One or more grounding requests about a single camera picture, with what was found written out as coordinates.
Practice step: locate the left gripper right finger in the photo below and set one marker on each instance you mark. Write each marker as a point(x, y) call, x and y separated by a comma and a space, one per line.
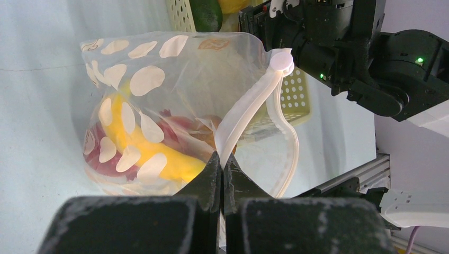
point(258, 223)

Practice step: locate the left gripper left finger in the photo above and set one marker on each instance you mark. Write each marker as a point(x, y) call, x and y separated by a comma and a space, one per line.
point(186, 222)

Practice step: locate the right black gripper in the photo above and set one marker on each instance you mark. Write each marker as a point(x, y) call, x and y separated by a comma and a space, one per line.
point(331, 41)

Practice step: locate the red pomegranate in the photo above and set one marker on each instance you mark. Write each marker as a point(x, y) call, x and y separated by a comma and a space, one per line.
point(115, 154)

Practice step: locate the clear dotted zip bag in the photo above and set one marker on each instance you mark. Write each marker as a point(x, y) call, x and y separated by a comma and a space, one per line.
point(172, 99)

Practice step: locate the yellow banana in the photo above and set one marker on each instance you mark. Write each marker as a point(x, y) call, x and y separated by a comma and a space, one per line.
point(151, 150)

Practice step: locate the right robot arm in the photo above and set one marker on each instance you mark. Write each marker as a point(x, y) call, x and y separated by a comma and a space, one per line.
point(402, 75)

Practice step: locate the yellow lemon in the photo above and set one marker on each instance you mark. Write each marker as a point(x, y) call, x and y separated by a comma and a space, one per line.
point(233, 6)

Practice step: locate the green avocado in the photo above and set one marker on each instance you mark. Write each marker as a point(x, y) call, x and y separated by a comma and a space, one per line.
point(207, 15)

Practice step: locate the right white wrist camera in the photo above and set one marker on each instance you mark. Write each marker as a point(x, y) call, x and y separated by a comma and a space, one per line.
point(279, 6)

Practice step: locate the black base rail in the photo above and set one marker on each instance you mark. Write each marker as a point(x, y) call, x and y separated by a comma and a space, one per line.
point(349, 189)

